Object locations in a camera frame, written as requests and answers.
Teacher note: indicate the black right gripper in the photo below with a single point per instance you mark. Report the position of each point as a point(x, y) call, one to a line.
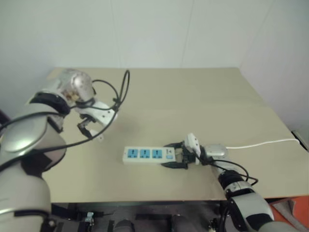
point(186, 157)

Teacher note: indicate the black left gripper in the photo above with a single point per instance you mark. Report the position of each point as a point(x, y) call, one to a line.
point(87, 119)

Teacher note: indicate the white power strip blue sockets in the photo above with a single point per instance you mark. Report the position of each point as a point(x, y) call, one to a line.
point(144, 154)

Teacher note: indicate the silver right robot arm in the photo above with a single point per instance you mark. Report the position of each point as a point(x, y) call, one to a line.
point(251, 207)

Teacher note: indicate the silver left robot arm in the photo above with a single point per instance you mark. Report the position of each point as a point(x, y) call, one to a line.
point(24, 135)

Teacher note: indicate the dark rounded shape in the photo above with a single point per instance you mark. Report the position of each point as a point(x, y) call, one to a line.
point(124, 226)

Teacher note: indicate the small metal clamp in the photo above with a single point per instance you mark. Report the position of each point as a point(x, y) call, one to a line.
point(89, 218)

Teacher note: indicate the grey cloth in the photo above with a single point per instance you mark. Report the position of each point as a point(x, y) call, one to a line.
point(285, 210)

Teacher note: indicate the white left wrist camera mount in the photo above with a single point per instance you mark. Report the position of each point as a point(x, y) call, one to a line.
point(101, 114)

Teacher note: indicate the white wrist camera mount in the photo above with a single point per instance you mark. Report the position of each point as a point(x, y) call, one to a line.
point(193, 143)
point(101, 114)

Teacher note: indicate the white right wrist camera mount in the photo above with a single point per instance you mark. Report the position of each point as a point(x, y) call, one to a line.
point(193, 143)

